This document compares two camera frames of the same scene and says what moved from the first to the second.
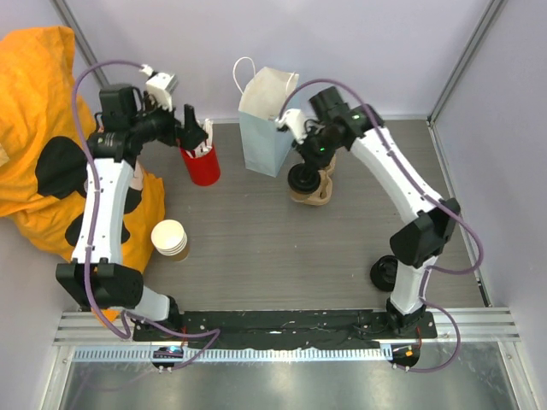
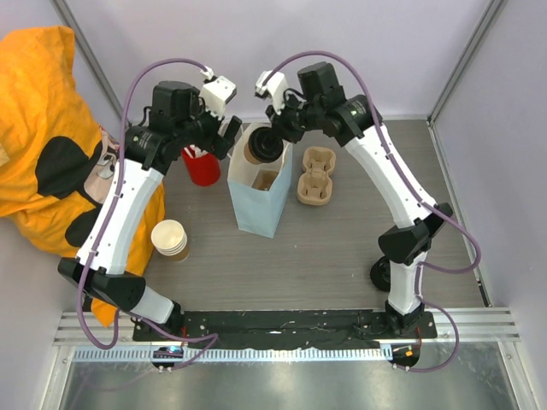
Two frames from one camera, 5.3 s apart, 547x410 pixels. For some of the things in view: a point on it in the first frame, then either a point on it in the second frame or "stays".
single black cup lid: (303, 178) to (265, 144)
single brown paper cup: (301, 196) to (248, 155)
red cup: (203, 170) stays
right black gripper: (311, 159) to (279, 126)
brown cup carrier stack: (323, 193) stays
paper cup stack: (170, 238) stays
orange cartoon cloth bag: (45, 124) stays
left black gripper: (189, 137) to (216, 143)
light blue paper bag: (262, 93) to (259, 192)
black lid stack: (384, 271) stays
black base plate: (302, 327) stays
